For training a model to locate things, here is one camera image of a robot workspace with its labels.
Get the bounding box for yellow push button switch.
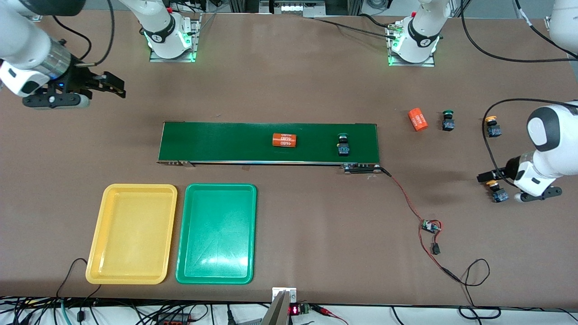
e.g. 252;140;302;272
485;180;510;203
485;116;503;138

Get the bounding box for red and black wire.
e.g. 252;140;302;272
381;167;462;284

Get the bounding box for green plastic tray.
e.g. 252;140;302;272
175;183;258;285

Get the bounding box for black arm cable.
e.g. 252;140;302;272
461;0;578;188
52;0;116;68

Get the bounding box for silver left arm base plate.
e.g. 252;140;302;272
387;23;436;67

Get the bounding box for black power strip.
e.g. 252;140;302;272
156;313;192;325

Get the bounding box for green conveyor belt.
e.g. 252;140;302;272
156;121;382;176

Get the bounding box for thin black cable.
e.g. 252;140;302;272
55;257;102;299

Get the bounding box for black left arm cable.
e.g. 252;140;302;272
461;0;578;188

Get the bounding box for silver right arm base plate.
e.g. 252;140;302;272
149;13;199;63

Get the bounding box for red test lead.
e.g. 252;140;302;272
312;304;349;325

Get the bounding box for black looped cable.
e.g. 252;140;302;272
456;258;502;320

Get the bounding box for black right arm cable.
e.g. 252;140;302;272
52;0;116;68

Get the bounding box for yellow plastic tray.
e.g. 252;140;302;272
85;183;178;285

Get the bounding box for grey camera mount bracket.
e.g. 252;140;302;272
261;287;298;325

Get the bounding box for black table cable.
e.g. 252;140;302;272
312;14;400;40

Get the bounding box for aluminium extrusion frame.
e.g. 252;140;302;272
228;0;364;19

